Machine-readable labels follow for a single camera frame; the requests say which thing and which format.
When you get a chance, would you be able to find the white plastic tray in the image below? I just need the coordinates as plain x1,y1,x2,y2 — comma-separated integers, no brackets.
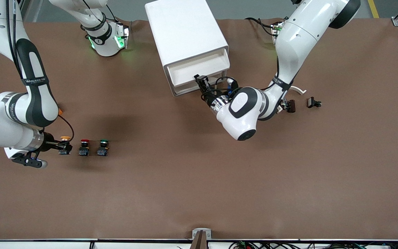
164,48,230,87

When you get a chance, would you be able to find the brown paper table cover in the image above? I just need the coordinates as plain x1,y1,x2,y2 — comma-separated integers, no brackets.
0,18,398,240

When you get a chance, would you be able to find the metal table edge bracket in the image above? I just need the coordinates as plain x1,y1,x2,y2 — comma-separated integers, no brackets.
192,228,212,240

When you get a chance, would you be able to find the white drawer cabinet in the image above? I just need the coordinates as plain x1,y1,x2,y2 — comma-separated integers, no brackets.
145,0,230,98

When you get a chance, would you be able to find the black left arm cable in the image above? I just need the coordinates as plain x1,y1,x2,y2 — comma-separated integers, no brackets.
201,76,238,103

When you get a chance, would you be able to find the black base power cable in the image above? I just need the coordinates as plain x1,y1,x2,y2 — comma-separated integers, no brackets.
245,17,276,37

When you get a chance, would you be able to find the green push button switch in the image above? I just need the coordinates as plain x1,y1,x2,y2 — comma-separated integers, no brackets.
97,139,109,157

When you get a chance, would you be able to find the white table edge rail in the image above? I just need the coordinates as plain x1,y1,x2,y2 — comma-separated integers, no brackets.
0,239,398,249

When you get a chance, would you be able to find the white plastic drawer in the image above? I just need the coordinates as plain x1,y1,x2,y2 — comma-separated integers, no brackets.
171,78,226,97

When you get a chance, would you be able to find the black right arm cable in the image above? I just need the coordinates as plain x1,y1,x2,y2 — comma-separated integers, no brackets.
6,0,75,143

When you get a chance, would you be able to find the white curved plastic part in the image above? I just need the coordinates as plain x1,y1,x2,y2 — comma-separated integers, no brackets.
276,85,307,114

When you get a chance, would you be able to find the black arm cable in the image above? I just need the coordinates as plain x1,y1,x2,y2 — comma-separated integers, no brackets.
6,0,75,143
201,76,238,103

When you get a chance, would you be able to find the yellow push button switch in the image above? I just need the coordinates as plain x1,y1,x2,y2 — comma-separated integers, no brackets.
59,136,72,155

